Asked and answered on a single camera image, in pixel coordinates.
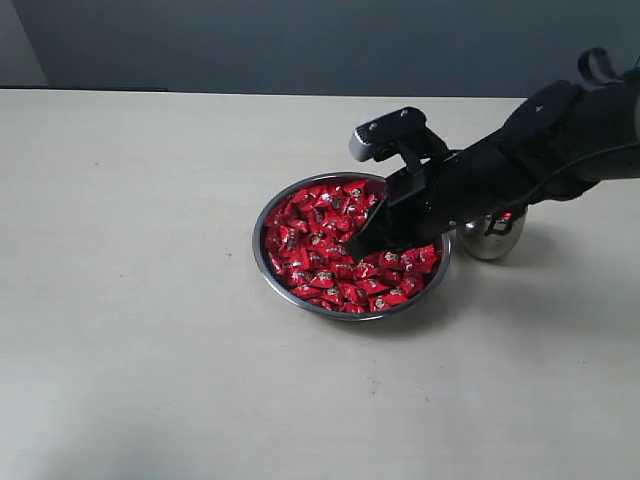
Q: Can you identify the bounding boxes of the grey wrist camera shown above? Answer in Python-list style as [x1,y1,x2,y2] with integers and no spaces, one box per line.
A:
[349,106,427,163]

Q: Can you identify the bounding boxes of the black cable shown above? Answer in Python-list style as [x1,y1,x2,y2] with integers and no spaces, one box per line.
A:
[482,142,640,236]

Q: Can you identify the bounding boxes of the stainless steel cup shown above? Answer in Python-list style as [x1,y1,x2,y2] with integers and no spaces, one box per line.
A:
[456,206,528,261]

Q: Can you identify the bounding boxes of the red wrapped candy pile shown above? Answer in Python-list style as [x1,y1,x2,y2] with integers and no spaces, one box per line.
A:
[264,180,441,314]

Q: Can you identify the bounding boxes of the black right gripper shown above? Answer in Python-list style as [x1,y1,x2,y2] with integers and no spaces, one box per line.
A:
[345,80,640,264]

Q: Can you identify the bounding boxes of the steel bowl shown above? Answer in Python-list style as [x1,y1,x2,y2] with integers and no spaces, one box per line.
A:
[251,171,453,322]

